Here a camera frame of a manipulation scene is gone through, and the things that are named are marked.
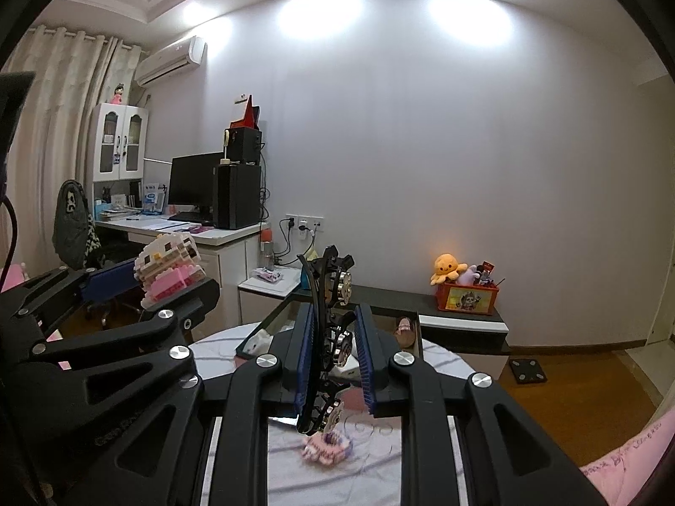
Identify black speaker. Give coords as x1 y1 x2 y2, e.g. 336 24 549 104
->
228 127 263 164

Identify grey patterned jacket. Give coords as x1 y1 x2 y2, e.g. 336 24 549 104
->
53 179 103 271

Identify black power cables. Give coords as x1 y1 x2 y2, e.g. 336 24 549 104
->
273 221 317 267

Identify grey plush toy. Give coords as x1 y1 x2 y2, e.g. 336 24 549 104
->
243 328 276 355

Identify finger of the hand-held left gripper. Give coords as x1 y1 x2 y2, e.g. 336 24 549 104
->
11 260 155 325
16 275 221 380

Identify cream curtain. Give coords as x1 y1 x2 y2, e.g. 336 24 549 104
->
0 24 141 276

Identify pink printed cloth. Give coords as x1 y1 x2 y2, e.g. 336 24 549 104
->
578 416 674 506

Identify white wall outlets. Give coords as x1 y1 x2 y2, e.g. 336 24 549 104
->
286 214 324 234

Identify black white low cabinet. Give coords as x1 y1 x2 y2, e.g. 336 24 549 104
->
300 285 513 357

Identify black computer tower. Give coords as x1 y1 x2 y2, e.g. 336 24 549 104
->
212 162 263 231

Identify white air conditioner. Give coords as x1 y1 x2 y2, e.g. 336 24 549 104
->
134 36 207 87

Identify small pink block toy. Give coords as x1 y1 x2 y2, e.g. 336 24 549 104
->
300 428 356 468

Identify black office chair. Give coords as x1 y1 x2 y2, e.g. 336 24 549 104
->
53 179 139 328

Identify red toy box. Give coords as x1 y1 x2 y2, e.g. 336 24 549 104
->
437 279 501 316

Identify orange octopus plush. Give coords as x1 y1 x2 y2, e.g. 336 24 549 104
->
429 253 468 287

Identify black computer monitor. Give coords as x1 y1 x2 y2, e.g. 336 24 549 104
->
167 152 225 223

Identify rose gold cylinder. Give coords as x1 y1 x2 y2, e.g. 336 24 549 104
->
395 316 418 349

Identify white glass door cabinet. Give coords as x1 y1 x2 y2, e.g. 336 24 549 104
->
89 102 151 186

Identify stack of papers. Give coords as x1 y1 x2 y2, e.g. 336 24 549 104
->
97 195 144 221

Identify black floor scale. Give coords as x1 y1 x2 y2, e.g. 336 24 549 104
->
508 358 550 386

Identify pink white block figure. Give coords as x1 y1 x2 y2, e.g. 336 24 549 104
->
133 232 208 310

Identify white desk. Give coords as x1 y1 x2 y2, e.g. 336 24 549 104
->
95 216 265 328

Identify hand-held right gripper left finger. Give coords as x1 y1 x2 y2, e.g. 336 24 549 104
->
79 303 318 506

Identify blue white box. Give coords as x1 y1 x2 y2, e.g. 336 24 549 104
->
142 183 166 215

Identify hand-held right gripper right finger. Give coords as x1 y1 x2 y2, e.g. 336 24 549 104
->
353 303 607 506

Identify white nightstand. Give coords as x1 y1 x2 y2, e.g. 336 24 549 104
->
237 266 305 328

